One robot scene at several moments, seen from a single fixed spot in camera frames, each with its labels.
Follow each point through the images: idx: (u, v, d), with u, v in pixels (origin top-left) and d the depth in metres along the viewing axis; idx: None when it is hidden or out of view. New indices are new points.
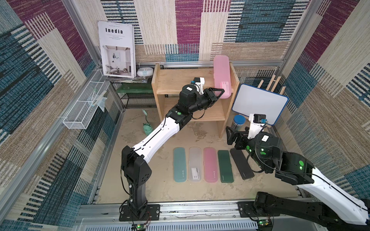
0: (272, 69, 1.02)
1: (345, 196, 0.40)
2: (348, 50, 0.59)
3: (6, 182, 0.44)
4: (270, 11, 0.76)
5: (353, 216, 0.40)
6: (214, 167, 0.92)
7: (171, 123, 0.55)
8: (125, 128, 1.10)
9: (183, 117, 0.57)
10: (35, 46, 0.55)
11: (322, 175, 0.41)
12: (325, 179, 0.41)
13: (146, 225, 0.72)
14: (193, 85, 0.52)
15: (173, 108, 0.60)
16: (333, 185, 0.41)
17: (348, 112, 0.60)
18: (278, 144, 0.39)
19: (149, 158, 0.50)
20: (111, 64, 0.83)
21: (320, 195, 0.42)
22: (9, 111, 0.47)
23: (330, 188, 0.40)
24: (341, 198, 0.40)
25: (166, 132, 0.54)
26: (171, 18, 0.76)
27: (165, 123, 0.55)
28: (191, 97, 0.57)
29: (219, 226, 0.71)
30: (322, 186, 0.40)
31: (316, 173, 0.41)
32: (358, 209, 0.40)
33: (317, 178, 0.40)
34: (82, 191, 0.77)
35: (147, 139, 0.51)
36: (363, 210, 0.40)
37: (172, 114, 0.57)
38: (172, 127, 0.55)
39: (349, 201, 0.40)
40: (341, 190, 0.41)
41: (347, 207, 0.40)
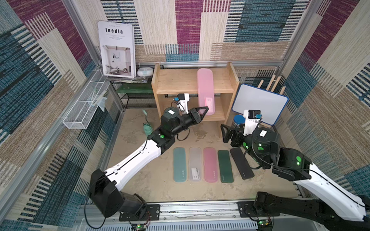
0: (272, 69, 1.02)
1: (343, 193, 0.40)
2: (348, 50, 0.59)
3: (6, 182, 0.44)
4: (270, 11, 0.76)
5: (350, 212, 0.40)
6: (214, 167, 0.92)
7: (152, 147, 0.51)
8: (125, 128, 1.10)
9: (165, 140, 0.54)
10: (35, 46, 0.55)
11: (320, 171, 0.41)
12: (323, 175, 0.41)
13: (146, 225, 0.72)
14: (175, 108, 0.53)
15: (156, 130, 0.57)
16: (331, 181, 0.41)
17: (348, 112, 0.60)
18: (276, 138, 0.38)
19: (121, 183, 0.44)
20: (111, 64, 0.83)
21: (318, 191, 0.42)
22: (9, 111, 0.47)
23: (327, 184, 0.40)
24: (338, 194, 0.39)
25: (145, 155, 0.49)
26: (171, 18, 0.76)
27: (145, 147, 0.51)
28: (172, 121, 0.53)
29: (219, 226, 0.71)
30: (320, 182, 0.39)
31: (314, 169, 0.41)
32: (355, 205, 0.39)
33: (314, 173, 0.40)
34: (82, 191, 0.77)
35: (123, 163, 0.46)
36: (360, 207, 0.39)
37: (155, 137, 0.55)
38: (151, 151, 0.51)
39: (347, 198, 0.39)
40: (339, 186, 0.40)
41: (344, 203, 0.39)
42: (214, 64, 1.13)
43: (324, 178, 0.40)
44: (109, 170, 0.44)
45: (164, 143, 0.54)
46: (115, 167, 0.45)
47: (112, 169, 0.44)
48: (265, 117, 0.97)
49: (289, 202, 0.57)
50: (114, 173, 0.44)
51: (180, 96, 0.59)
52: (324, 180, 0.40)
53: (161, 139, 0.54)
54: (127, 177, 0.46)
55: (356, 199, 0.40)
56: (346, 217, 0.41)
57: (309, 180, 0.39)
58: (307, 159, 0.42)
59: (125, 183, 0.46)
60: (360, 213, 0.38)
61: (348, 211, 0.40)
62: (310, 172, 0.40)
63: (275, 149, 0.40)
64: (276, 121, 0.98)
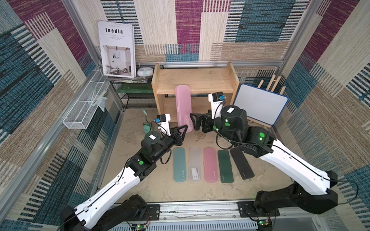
0: (272, 69, 1.02)
1: (307, 167, 0.41)
2: (348, 50, 0.59)
3: (6, 182, 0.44)
4: (270, 11, 0.76)
5: (313, 186, 0.40)
6: (214, 167, 0.92)
7: (129, 175, 0.48)
8: (125, 128, 1.10)
9: (145, 167, 0.51)
10: (35, 46, 0.55)
11: (284, 147, 0.42)
12: (287, 151, 0.42)
13: (146, 225, 0.72)
14: (157, 133, 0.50)
15: (136, 155, 0.54)
16: (296, 156, 0.42)
17: (348, 112, 0.60)
18: (242, 115, 0.39)
19: (94, 220, 0.41)
20: (111, 64, 0.83)
21: (282, 166, 0.42)
22: (9, 111, 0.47)
23: (290, 158, 0.41)
24: (300, 167, 0.40)
25: (121, 186, 0.46)
26: (171, 18, 0.76)
27: (122, 176, 0.48)
28: (153, 146, 0.51)
29: (219, 226, 0.71)
30: (283, 157, 0.41)
31: (277, 144, 0.42)
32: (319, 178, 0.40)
33: (276, 148, 0.41)
34: (82, 191, 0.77)
35: (96, 197, 0.43)
36: (325, 181, 0.40)
37: (134, 164, 0.51)
38: (128, 182, 0.48)
39: (310, 171, 0.40)
40: (304, 162, 0.41)
41: (304, 174, 0.40)
42: (214, 64, 1.13)
43: (288, 153, 0.41)
44: (80, 206, 0.41)
45: (144, 170, 0.51)
46: (87, 202, 0.42)
47: (84, 205, 0.42)
48: (265, 117, 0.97)
49: (276, 192, 0.59)
50: (85, 210, 0.41)
51: (161, 117, 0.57)
52: (288, 154, 0.41)
53: (140, 166, 0.51)
54: (100, 213, 0.43)
55: (322, 173, 0.41)
56: (312, 193, 0.42)
57: (271, 155, 0.41)
58: (271, 134, 0.43)
59: (99, 218, 0.43)
60: (323, 186, 0.39)
61: (310, 183, 0.41)
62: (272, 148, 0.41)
63: (241, 125, 0.41)
64: (276, 121, 0.98)
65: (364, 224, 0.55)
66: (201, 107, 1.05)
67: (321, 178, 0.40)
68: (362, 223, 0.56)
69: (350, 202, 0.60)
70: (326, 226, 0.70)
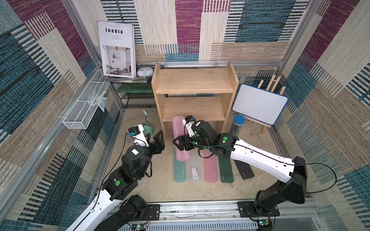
0: (272, 69, 1.02)
1: (269, 157, 0.46)
2: (348, 50, 0.59)
3: (6, 182, 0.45)
4: (270, 11, 0.76)
5: (279, 173, 0.45)
6: (215, 167, 0.92)
7: (105, 200, 0.44)
8: (125, 128, 1.10)
9: (125, 185, 0.46)
10: (35, 46, 0.55)
11: (246, 144, 0.51)
12: (248, 147, 0.49)
13: (146, 225, 0.72)
14: (140, 148, 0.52)
15: (117, 173, 0.48)
16: (257, 148, 0.49)
17: (348, 112, 0.60)
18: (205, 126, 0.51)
19: None
20: (111, 64, 0.83)
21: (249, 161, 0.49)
22: (9, 111, 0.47)
23: (252, 152, 0.48)
24: (262, 158, 0.46)
25: (97, 213, 0.43)
26: (171, 18, 0.76)
27: (97, 202, 0.44)
28: (135, 162, 0.46)
29: (219, 226, 0.71)
30: (244, 152, 0.49)
31: (240, 143, 0.51)
32: (281, 165, 0.44)
33: (238, 146, 0.50)
34: (82, 191, 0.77)
35: (72, 227, 0.42)
36: (289, 165, 0.44)
37: (110, 184, 0.46)
38: (104, 207, 0.44)
39: (271, 160, 0.46)
40: (266, 152, 0.48)
41: (266, 163, 0.46)
42: (214, 64, 1.13)
43: (250, 148, 0.49)
44: None
45: (122, 189, 0.45)
46: None
47: None
48: (265, 117, 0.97)
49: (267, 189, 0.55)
50: None
51: (135, 130, 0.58)
52: (249, 149, 0.49)
53: (117, 186, 0.46)
54: None
55: (285, 159, 0.45)
56: (284, 180, 0.45)
57: (233, 151, 0.49)
58: (234, 136, 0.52)
59: None
60: (286, 170, 0.43)
61: (275, 171, 0.45)
62: (233, 145, 0.50)
63: (207, 134, 0.52)
64: (276, 121, 0.98)
65: (365, 224, 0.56)
66: (201, 107, 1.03)
67: (284, 164, 0.44)
68: (362, 223, 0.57)
69: (350, 202, 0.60)
70: (326, 226, 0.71)
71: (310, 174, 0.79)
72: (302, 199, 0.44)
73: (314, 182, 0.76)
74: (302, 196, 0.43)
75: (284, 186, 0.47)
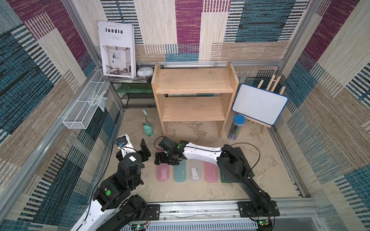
0: (272, 69, 1.02)
1: (205, 149, 0.61)
2: (348, 50, 0.59)
3: (6, 182, 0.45)
4: (270, 11, 0.76)
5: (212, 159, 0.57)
6: (215, 167, 0.92)
7: (96, 211, 0.43)
8: (125, 128, 1.10)
9: (116, 194, 0.44)
10: (35, 46, 0.55)
11: (192, 144, 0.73)
12: (193, 146, 0.66)
13: (146, 225, 0.72)
14: (138, 155, 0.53)
15: (109, 182, 0.47)
16: (197, 146, 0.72)
17: (348, 112, 0.60)
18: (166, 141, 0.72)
19: None
20: (111, 64, 0.83)
21: (194, 155, 0.63)
22: (9, 111, 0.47)
23: (195, 149, 0.64)
24: (201, 152, 0.61)
25: (89, 223, 0.42)
26: (170, 18, 0.76)
27: (89, 213, 0.43)
28: (130, 170, 0.46)
29: (219, 226, 0.71)
30: (190, 150, 0.65)
31: (189, 144, 0.68)
32: (213, 153, 0.58)
33: (186, 147, 0.67)
34: (82, 191, 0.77)
35: None
36: (218, 152, 0.57)
37: (101, 194, 0.45)
38: (96, 218, 0.43)
39: (207, 151, 0.60)
40: (204, 147, 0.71)
41: (203, 155, 0.60)
42: (214, 64, 1.13)
43: (193, 147, 0.65)
44: None
45: (113, 197, 0.44)
46: None
47: None
48: (265, 117, 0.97)
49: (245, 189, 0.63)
50: None
51: (123, 139, 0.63)
52: (193, 147, 0.65)
53: (109, 197, 0.44)
54: None
55: (216, 148, 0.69)
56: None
57: (185, 152, 0.65)
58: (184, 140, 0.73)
59: None
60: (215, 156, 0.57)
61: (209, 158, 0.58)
62: (184, 148, 0.67)
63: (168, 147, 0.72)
64: (276, 121, 0.98)
65: (365, 225, 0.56)
66: (201, 106, 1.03)
67: (214, 152, 0.58)
68: (362, 223, 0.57)
69: (350, 202, 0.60)
70: (326, 226, 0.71)
71: (310, 174, 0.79)
72: (235, 174, 0.54)
73: (314, 182, 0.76)
74: (232, 172, 0.54)
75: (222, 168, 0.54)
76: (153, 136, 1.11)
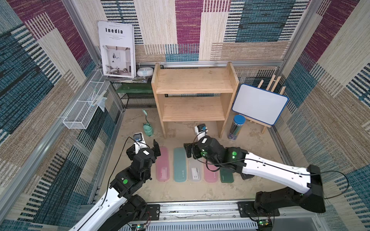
0: (272, 69, 1.02)
1: (282, 169, 0.45)
2: (348, 50, 0.59)
3: (6, 182, 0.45)
4: (270, 11, 0.76)
5: (295, 185, 0.43)
6: (215, 167, 0.91)
7: (113, 198, 0.47)
8: (125, 128, 1.10)
9: (132, 184, 0.49)
10: (35, 46, 0.55)
11: (257, 157, 0.49)
12: (260, 160, 0.48)
13: (146, 225, 0.72)
14: (151, 149, 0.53)
15: (124, 173, 0.52)
16: (269, 161, 0.47)
17: (348, 112, 0.60)
18: (212, 143, 0.49)
19: None
20: (111, 64, 0.83)
21: (262, 174, 0.48)
22: (9, 111, 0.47)
23: (264, 166, 0.47)
24: (275, 171, 0.45)
25: (105, 210, 0.45)
26: (171, 18, 0.76)
27: (105, 199, 0.47)
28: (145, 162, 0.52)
29: (219, 226, 0.71)
30: (256, 166, 0.47)
31: (250, 157, 0.49)
32: (297, 176, 0.43)
33: (250, 160, 0.49)
34: (82, 191, 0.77)
35: (80, 224, 0.43)
36: (305, 176, 0.43)
37: (118, 183, 0.50)
38: (112, 204, 0.46)
39: (286, 172, 0.44)
40: (279, 165, 0.46)
41: (280, 177, 0.45)
42: (214, 64, 1.13)
43: (261, 161, 0.48)
44: None
45: (127, 188, 0.48)
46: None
47: None
48: (265, 117, 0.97)
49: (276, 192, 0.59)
50: None
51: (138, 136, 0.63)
52: (261, 162, 0.47)
53: (125, 186, 0.49)
54: None
55: (300, 170, 0.44)
56: (304, 191, 0.43)
57: (245, 168, 0.48)
58: (243, 149, 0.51)
59: None
60: (303, 181, 0.42)
61: (290, 182, 0.44)
62: (246, 161, 0.48)
63: (217, 150, 0.50)
64: (276, 121, 0.98)
65: (365, 224, 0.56)
66: (201, 106, 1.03)
67: (299, 174, 0.43)
68: (362, 223, 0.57)
69: (350, 202, 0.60)
70: (326, 226, 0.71)
71: None
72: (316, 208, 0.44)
73: None
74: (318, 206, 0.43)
75: (304, 197, 0.43)
76: (153, 136, 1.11)
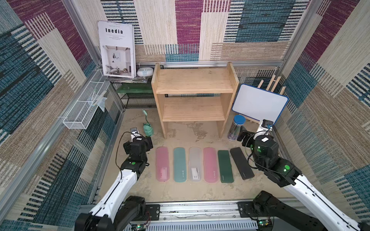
0: (272, 69, 1.02)
1: (330, 208, 0.42)
2: (348, 50, 0.59)
3: (6, 182, 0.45)
4: (270, 11, 0.76)
5: (336, 230, 0.42)
6: (215, 167, 0.92)
7: (128, 174, 0.55)
8: (125, 128, 1.10)
9: (139, 164, 0.61)
10: (35, 46, 0.55)
11: (310, 184, 0.46)
12: (311, 188, 0.45)
13: (146, 225, 0.72)
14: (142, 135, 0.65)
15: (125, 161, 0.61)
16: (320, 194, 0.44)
17: (348, 112, 0.60)
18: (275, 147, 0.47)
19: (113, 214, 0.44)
20: (111, 64, 0.83)
21: (304, 200, 0.46)
22: (9, 111, 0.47)
23: (313, 195, 0.44)
24: (322, 205, 0.43)
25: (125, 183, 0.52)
26: (171, 18, 0.76)
27: (122, 176, 0.54)
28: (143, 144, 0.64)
29: (219, 226, 0.71)
30: (304, 191, 0.45)
31: (302, 179, 0.47)
32: (344, 224, 0.40)
33: (300, 182, 0.46)
34: (82, 191, 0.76)
35: (106, 198, 0.46)
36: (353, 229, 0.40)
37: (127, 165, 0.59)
38: (130, 177, 0.54)
39: (334, 213, 0.42)
40: (329, 203, 0.43)
41: (322, 213, 0.43)
42: (214, 64, 1.13)
43: (311, 190, 0.45)
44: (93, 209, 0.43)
45: (138, 168, 0.59)
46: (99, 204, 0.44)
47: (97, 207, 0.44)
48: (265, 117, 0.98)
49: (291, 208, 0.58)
50: (101, 208, 0.43)
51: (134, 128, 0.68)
52: (311, 191, 0.45)
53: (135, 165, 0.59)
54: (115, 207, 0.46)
55: (350, 221, 0.41)
56: None
57: (292, 186, 0.46)
58: (297, 169, 0.48)
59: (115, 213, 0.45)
60: None
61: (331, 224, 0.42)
62: (296, 181, 0.46)
63: (272, 155, 0.48)
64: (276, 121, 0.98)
65: None
66: (201, 106, 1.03)
67: (347, 224, 0.40)
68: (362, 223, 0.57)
69: (350, 202, 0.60)
70: None
71: (310, 174, 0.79)
72: None
73: (314, 182, 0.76)
74: None
75: None
76: (153, 136, 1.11)
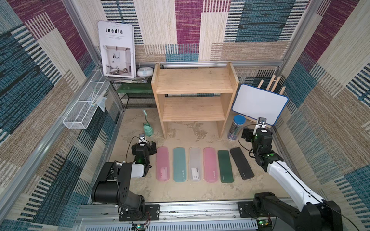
0: (272, 69, 1.02)
1: (299, 183, 0.48)
2: (348, 50, 0.59)
3: (6, 182, 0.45)
4: (270, 11, 0.76)
5: (298, 198, 0.46)
6: (215, 167, 0.92)
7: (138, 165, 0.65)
8: (125, 128, 1.10)
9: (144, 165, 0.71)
10: (35, 46, 0.55)
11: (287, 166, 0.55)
12: (287, 168, 0.54)
13: (146, 225, 0.72)
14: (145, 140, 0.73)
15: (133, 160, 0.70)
16: (293, 173, 0.52)
17: (348, 112, 0.60)
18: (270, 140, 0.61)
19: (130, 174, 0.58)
20: (111, 64, 0.83)
21: (279, 178, 0.54)
22: (8, 111, 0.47)
23: (285, 173, 0.52)
24: (291, 179, 0.50)
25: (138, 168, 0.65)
26: (170, 18, 0.76)
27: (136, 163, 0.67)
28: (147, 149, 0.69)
29: (219, 226, 0.71)
30: (279, 169, 0.54)
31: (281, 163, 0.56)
32: (306, 193, 0.45)
33: (279, 164, 0.56)
34: (82, 191, 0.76)
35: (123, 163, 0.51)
36: (313, 198, 0.43)
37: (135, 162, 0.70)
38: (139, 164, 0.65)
39: (300, 186, 0.47)
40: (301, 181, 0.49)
41: (289, 186, 0.49)
42: (214, 64, 1.13)
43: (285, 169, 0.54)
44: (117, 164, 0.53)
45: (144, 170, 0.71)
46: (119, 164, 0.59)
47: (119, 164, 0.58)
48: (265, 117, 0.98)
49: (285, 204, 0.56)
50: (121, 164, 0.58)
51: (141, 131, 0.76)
52: (286, 170, 0.53)
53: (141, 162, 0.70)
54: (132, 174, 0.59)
55: (316, 195, 0.44)
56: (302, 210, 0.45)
57: (270, 165, 0.57)
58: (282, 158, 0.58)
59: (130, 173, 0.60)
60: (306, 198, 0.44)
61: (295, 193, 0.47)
62: (273, 163, 0.57)
63: (264, 144, 0.61)
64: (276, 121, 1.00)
65: (365, 225, 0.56)
66: (201, 106, 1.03)
67: (309, 195, 0.44)
68: (362, 223, 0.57)
69: (350, 202, 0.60)
70: None
71: (310, 174, 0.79)
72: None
73: (314, 182, 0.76)
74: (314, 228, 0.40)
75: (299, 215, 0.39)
76: (153, 136, 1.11)
